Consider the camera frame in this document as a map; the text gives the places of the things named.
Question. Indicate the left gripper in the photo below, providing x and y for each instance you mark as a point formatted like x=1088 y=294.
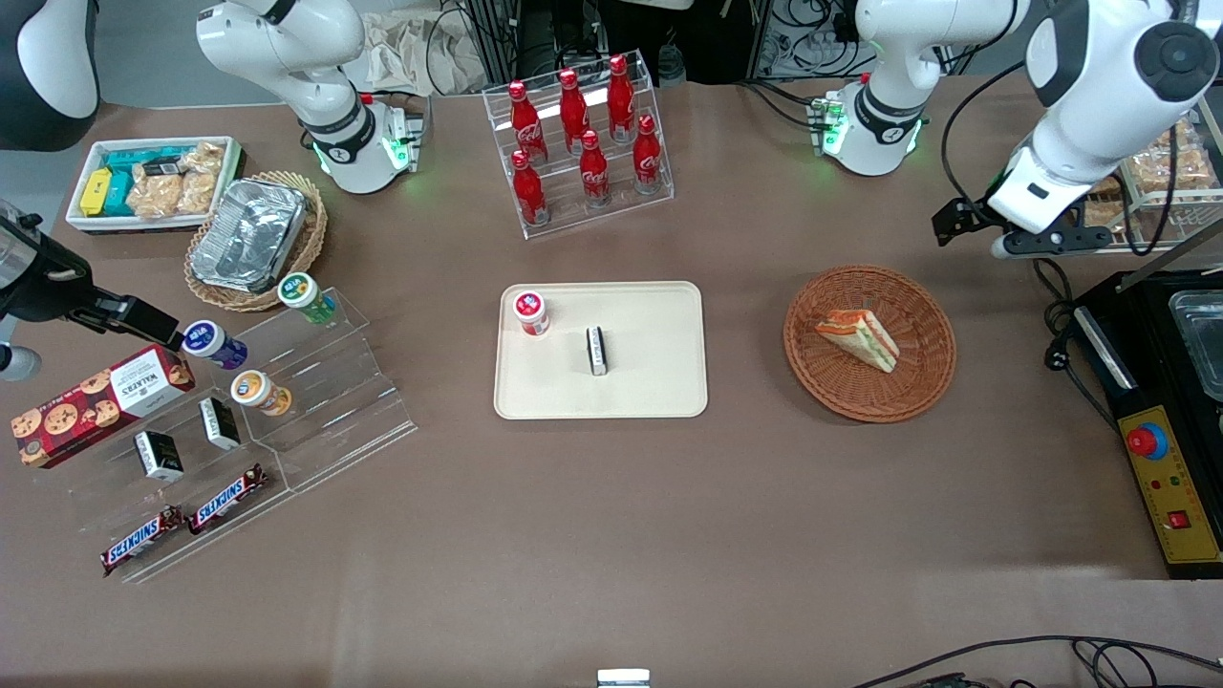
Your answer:
x=963 y=219

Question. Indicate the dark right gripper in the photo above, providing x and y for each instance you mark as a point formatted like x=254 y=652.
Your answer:
x=50 y=285

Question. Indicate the triangular sandwich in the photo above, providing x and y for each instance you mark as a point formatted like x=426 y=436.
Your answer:
x=860 y=339

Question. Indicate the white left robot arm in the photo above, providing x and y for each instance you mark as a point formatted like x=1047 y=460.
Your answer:
x=1099 y=96

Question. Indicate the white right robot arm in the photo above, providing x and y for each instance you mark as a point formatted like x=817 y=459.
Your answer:
x=287 y=38

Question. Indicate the oval tan wicker basket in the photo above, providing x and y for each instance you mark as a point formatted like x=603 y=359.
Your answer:
x=239 y=299

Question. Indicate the aluminium foil tray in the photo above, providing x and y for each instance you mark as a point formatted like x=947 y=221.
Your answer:
x=248 y=234

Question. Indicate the round brown wicker basket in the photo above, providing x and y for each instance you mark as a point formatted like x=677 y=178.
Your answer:
x=908 y=387

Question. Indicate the cream plastic tray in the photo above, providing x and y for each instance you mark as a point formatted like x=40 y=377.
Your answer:
x=650 y=373

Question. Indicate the purple lid candy jar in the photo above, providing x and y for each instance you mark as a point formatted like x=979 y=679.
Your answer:
x=205 y=339

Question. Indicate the white plastic bin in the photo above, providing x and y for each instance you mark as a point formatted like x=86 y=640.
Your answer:
x=134 y=225

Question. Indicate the red Walkers shortbread box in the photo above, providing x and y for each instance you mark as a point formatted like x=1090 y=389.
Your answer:
x=96 y=406

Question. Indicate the clear cracker pack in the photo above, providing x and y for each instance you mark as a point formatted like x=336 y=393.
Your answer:
x=203 y=158
x=198 y=191
x=1170 y=158
x=1104 y=205
x=153 y=199

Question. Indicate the short teal snack packet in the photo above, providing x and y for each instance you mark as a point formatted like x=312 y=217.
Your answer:
x=119 y=196

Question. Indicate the yellow snack packet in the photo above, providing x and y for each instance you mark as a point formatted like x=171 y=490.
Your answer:
x=96 y=191

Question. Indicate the small black carton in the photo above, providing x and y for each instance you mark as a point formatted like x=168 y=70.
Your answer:
x=158 y=457
x=219 y=423
x=597 y=352

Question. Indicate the orange lid candy jar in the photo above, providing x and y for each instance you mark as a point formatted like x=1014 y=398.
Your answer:
x=253 y=389

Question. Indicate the small black snack strip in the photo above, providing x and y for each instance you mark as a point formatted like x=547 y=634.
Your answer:
x=164 y=168

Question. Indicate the long teal snack packet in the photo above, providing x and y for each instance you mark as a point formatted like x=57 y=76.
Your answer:
x=134 y=158

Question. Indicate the green lid candy jar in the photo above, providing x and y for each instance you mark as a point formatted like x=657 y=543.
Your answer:
x=301 y=291

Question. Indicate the black machine with yellow panel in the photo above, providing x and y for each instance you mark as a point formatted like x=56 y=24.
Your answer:
x=1142 y=320

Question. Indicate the grey metal bar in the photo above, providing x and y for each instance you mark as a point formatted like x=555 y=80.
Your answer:
x=1170 y=256

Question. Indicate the Snickers chocolate bar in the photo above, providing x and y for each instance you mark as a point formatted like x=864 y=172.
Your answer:
x=143 y=541
x=227 y=499

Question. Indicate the clear acrylic stepped shelf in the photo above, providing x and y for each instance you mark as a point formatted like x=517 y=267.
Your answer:
x=354 y=401

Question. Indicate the clear plastic container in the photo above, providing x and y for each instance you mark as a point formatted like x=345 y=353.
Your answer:
x=1204 y=334

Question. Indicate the red emergency stop button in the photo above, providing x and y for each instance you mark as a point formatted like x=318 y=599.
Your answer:
x=1145 y=441

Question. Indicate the red cola bottle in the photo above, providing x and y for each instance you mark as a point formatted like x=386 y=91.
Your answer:
x=594 y=169
x=525 y=119
x=527 y=188
x=647 y=155
x=621 y=96
x=573 y=107

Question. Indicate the clear acrylic bottle rack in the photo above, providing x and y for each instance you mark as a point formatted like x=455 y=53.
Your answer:
x=611 y=212

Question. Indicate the crumpled beige paper bag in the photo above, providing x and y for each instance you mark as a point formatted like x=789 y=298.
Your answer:
x=411 y=53

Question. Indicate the red lid candy jar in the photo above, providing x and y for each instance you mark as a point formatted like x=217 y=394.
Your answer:
x=531 y=311

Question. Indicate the small white grey device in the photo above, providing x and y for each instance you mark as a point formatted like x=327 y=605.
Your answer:
x=623 y=679

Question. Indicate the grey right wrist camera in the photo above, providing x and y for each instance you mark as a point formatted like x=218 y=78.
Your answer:
x=19 y=364

